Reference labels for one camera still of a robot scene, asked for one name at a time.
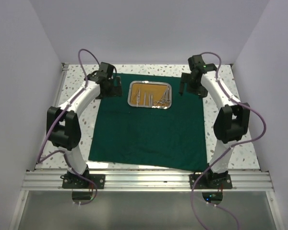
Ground steel tweezers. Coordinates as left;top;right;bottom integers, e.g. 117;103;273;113
136;88;141;107

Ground steel surgical scissors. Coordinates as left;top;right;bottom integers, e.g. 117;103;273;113
153;87;171;107

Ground steel instrument tray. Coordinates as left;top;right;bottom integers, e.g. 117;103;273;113
127;80;173;108

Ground green surgical drape cloth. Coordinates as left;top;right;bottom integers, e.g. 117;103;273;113
88;74;207;172

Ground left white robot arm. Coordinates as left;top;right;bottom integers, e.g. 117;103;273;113
46;62;122;188

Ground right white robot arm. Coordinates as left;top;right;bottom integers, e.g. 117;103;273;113
179;54;250;188

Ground yellow tray liner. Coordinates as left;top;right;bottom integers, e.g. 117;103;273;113
130;83;170;105

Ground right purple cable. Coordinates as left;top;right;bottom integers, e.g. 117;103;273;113
190;51;267;230

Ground purple cable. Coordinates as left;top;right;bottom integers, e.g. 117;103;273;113
190;51;267;230
37;49;104;206

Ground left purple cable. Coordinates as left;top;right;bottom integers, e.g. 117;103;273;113
37;49;104;206

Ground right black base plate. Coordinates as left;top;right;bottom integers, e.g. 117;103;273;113
194;170;233;189

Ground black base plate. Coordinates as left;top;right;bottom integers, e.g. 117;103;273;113
194;170;233;189
60;172;106;189

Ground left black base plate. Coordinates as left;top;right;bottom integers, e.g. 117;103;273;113
60;172;106;189

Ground aluminium mounting rail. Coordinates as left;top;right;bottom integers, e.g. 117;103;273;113
21;169;274;192

